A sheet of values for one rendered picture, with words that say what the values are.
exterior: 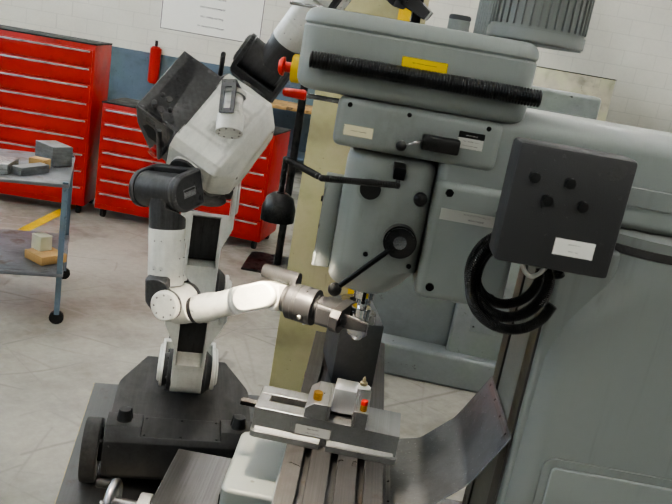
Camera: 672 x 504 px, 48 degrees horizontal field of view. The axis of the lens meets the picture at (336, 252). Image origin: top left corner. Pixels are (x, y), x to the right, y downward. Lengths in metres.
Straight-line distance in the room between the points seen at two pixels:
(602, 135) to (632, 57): 9.53
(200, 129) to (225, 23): 8.97
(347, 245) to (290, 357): 2.13
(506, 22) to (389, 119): 0.30
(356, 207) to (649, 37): 9.76
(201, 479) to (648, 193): 1.26
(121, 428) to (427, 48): 1.49
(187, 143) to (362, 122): 0.55
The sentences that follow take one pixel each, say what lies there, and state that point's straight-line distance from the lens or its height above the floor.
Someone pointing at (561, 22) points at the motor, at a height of 1.94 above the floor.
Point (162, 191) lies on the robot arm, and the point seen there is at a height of 1.42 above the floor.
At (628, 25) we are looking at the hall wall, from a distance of 11.11.
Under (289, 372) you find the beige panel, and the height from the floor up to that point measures 0.25.
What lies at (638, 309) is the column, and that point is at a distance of 1.62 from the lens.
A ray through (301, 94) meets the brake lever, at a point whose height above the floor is 1.70.
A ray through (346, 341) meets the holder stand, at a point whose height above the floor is 1.05.
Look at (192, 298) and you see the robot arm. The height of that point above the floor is 1.16.
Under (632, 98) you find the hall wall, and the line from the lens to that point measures 11.17.
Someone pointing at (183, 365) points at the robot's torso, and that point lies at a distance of 2.52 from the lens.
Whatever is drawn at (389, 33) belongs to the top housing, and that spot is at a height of 1.86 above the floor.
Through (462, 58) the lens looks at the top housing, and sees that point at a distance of 1.52.
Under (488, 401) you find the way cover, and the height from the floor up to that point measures 1.05.
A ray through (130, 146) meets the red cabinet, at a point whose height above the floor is 0.67.
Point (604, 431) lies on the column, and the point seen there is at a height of 1.15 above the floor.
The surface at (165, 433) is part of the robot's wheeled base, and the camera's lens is 2.45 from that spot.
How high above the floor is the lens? 1.84
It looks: 16 degrees down
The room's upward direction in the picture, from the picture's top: 10 degrees clockwise
